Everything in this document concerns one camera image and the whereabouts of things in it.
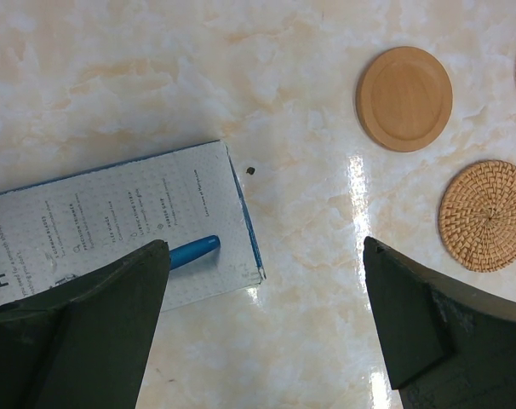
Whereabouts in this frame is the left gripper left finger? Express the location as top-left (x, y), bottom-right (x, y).
top-left (0, 240), bottom-right (170, 408)

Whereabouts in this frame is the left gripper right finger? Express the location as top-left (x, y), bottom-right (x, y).
top-left (363, 237), bottom-right (516, 408)

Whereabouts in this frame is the woven rattan coaster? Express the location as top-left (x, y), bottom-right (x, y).
top-left (438, 160), bottom-right (516, 273)

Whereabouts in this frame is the light wood coaster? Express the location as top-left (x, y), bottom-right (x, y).
top-left (355, 46), bottom-right (453, 153)

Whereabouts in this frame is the blue white razor box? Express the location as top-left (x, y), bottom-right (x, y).
top-left (0, 141), bottom-right (264, 310)

